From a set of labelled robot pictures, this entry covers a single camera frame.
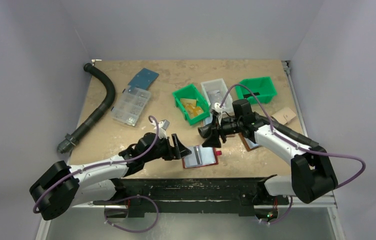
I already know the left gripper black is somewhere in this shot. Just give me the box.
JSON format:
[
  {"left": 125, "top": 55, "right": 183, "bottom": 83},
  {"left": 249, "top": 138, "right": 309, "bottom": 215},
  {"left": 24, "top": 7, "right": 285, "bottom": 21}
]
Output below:
[{"left": 143, "top": 133, "right": 191, "bottom": 163}]

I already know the red leather card holder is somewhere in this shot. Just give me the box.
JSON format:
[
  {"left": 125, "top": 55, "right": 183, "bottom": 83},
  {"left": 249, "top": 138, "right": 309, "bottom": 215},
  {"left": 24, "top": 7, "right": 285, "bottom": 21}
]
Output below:
[{"left": 182, "top": 145, "right": 222, "bottom": 169}]

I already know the green bin with yellow items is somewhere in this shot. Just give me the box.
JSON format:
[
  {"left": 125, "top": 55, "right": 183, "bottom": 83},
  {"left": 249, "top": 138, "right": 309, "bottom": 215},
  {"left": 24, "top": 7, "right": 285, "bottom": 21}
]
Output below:
[{"left": 172, "top": 84, "right": 210, "bottom": 126}]

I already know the white plastic bin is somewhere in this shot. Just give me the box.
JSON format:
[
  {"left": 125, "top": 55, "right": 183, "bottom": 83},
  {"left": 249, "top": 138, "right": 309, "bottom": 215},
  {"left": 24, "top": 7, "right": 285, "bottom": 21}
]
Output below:
[{"left": 200, "top": 78, "right": 234, "bottom": 114}]

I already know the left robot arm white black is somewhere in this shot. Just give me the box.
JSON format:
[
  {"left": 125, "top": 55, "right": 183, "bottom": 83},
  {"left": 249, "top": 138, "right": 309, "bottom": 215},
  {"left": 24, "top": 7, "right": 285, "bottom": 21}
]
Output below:
[{"left": 29, "top": 132, "right": 192, "bottom": 221}]

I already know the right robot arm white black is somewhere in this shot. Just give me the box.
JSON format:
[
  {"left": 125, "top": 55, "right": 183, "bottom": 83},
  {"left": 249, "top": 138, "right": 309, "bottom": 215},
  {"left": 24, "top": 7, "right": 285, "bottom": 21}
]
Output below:
[{"left": 198, "top": 99, "right": 339, "bottom": 204}]

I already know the brown open card holder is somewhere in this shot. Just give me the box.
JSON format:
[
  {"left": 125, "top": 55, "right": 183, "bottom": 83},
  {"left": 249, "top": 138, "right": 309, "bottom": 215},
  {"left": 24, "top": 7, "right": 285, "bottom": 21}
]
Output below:
[{"left": 238, "top": 133, "right": 260, "bottom": 152}]

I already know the clear compartment screw box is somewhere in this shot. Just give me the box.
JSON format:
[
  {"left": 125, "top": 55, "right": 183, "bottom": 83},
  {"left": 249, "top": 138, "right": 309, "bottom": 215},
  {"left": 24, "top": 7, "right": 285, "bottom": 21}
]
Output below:
[{"left": 111, "top": 87, "right": 152, "bottom": 127}]

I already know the black corrugated hose right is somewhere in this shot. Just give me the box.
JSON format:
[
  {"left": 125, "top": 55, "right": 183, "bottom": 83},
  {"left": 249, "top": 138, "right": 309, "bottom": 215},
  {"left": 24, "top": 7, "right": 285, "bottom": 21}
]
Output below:
[{"left": 197, "top": 112, "right": 320, "bottom": 150}]

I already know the black corrugated hose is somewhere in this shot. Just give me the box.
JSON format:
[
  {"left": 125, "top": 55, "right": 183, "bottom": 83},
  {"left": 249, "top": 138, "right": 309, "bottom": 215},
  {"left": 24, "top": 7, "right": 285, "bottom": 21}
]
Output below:
[
  {"left": 57, "top": 62, "right": 117, "bottom": 155},
  {"left": 197, "top": 112, "right": 320, "bottom": 150}
]

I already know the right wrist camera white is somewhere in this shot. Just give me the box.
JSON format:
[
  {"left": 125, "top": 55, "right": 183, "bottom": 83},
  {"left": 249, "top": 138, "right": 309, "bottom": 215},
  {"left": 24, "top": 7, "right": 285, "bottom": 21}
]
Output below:
[{"left": 211, "top": 102, "right": 224, "bottom": 123}]

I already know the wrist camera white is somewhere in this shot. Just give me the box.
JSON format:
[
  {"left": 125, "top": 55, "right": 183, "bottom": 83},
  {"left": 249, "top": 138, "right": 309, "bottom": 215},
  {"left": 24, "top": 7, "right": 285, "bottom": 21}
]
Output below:
[
  {"left": 211, "top": 102, "right": 224, "bottom": 123},
  {"left": 154, "top": 119, "right": 170, "bottom": 139}
]

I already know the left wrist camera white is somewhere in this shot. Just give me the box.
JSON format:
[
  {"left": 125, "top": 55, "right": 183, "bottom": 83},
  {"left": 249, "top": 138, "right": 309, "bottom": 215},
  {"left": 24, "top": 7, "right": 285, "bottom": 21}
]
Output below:
[{"left": 154, "top": 119, "right": 170, "bottom": 139}]

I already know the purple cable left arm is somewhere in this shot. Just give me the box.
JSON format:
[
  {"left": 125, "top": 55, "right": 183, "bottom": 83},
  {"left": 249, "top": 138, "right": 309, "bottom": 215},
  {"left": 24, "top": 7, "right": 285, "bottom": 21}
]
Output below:
[{"left": 32, "top": 115, "right": 160, "bottom": 234}]

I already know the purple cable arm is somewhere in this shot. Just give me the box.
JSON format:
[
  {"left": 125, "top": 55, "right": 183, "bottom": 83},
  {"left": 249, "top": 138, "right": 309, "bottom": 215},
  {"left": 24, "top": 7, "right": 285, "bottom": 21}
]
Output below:
[
  {"left": 32, "top": 115, "right": 160, "bottom": 234},
  {"left": 219, "top": 83, "right": 367, "bottom": 226}
]

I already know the black corrugated hose left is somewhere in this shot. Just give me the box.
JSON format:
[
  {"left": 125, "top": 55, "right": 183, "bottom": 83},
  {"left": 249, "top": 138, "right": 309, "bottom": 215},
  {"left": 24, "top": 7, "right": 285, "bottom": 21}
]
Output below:
[{"left": 57, "top": 62, "right": 117, "bottom": 155}]

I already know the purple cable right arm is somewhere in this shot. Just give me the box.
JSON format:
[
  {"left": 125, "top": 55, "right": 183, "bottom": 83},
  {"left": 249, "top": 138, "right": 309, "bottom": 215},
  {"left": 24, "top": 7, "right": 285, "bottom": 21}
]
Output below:
[{"left": 219, "top": 83, "right": 367, "bottom": 226}]

